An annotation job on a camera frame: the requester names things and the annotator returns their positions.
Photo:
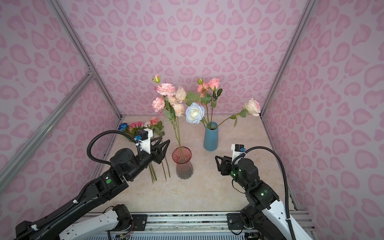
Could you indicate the dark blue small flower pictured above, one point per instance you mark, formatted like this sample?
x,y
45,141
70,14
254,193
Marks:
x,y
123,127

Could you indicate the pink spray rose branch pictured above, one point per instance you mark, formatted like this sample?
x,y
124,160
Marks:
x,y
210,92

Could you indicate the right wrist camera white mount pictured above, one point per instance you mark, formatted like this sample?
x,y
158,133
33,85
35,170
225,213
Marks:
x,y
238,150

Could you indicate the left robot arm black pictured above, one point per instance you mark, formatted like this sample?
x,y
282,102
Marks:
x,y
64,224

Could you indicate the aluminium diagonal frame bar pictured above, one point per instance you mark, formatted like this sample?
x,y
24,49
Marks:
x,y
23,155

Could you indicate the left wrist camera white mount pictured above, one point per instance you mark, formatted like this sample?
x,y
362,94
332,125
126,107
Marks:
x,y
144,138

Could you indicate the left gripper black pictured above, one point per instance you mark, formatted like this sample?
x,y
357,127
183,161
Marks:
x,y
159,153

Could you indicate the peach spray rose branch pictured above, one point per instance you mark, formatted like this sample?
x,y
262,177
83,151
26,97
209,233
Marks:
x,y
176,110

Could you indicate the large peach pink rose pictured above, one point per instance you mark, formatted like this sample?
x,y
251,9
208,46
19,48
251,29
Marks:
x,y
252,107

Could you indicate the aluminium rail base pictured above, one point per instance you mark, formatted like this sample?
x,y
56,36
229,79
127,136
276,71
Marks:
x,y
190,222

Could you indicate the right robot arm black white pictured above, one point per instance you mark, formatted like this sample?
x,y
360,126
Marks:
x,y
265,212

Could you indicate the aluminium corner frame post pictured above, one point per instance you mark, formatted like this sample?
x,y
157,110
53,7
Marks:
x,y
64,20
295,39

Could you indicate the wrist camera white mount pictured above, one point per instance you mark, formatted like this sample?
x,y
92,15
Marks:
x,y
144,138
238,150

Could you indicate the aluminium corner frame post right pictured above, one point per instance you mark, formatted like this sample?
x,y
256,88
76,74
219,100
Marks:
x,y
295,39

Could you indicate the aluminium corner frame post left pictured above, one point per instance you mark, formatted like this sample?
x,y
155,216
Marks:
x,y
64,20

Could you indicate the dark red glass vase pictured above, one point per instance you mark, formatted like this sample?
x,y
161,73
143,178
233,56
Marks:
x,y
184,168

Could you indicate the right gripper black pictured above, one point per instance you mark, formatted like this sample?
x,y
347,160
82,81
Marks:
x,y
226,164

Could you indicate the teal ceramic vase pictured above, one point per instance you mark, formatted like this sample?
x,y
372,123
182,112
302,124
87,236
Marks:
x,y
211,138

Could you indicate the light blue white rose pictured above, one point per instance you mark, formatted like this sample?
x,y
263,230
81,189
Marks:
x,y
195,114

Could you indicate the magenta rose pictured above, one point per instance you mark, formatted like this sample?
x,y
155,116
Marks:
x,y
136,125

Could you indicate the pink peony flower stem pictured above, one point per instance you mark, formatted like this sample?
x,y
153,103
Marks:
x,y
160,104

